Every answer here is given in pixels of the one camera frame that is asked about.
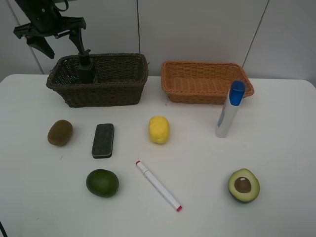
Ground dark brown wicker basket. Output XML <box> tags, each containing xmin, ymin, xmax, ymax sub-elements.
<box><xmin>46</xmin><ymin>53</ymin><xmax>148</xmax><ymax>108</ymax></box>

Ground whole green avocado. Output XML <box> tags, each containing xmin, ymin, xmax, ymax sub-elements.
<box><xmin>86</xmin><ymin>169</ymin><xmax>119</xmax><ymax>198</ymax></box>

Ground brown kiwi fruit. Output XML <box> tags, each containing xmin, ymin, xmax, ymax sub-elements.
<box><xmin>47</xmin><ymin>119</ymin><xmax>73</xmax><ymax>147</ymax></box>

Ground white bottle blue cap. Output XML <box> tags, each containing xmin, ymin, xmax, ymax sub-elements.
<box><xmin>215</xmin><ymin>80</ymin><xmax>245</xmax><ymax>138</ymax></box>

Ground black whiteboard eraser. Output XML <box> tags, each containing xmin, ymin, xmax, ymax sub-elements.
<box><xmin>91</xmin><ymin>123</ymin><xmax>115</xmax><ymax>159</ymax></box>

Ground dark green pump bottle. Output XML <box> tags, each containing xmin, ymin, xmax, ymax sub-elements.
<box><xmin>78</xmin><ymin>49</ymin><xmax>97</xmax><ymax>84</ymax></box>

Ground orange wicker basket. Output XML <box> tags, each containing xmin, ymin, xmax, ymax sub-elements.
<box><xmin>161</xmin><ymin>61</ymin><xmax>254</xmax><ymax>105</ymax></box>

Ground white pink-tipped marker pen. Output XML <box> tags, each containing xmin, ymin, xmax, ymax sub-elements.
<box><xmin>136</xmin><ymin>160</ymin><xmax>183</xmax><ymax>212</ymax></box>

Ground halved avocado with pit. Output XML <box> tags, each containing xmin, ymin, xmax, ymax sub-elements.
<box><xmin>228</xmin><ymin>168</ymin><xmax>260</xmax><ymax>203</ymax></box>

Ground yellow lemon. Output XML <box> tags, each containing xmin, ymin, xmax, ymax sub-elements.
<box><xmin>149</xmin><ymin>116</ymin><xmax>170</xmax><ymax>144</ymax></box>

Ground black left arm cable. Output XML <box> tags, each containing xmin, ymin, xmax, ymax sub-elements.
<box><xmin>50</xmin><ymin>0</ymin><xmax>69</xmax><ymax>12</ymax></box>

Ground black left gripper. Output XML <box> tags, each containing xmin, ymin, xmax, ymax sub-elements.
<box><xmin>13</xmin><ymin>0</ymin><xmax>86</xmax><ymax>59</ymax></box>

